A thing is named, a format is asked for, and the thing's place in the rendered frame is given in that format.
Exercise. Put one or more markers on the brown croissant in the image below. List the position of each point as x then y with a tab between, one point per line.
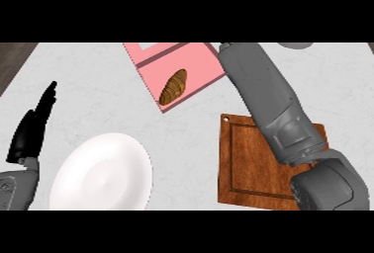
173	87

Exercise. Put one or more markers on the brown wooden cutting board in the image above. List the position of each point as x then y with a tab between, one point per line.
249	164

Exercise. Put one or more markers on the white round plate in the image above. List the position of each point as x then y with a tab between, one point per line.
99	174

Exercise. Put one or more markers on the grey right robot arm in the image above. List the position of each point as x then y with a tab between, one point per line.
277	108

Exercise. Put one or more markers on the grey rounded object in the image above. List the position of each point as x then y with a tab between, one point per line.
297	45

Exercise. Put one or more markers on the pink box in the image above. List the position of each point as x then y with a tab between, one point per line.
181	62

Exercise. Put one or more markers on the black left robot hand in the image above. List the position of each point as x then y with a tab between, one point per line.
30	131

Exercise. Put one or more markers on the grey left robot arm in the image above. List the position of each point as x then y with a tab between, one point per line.
16	189

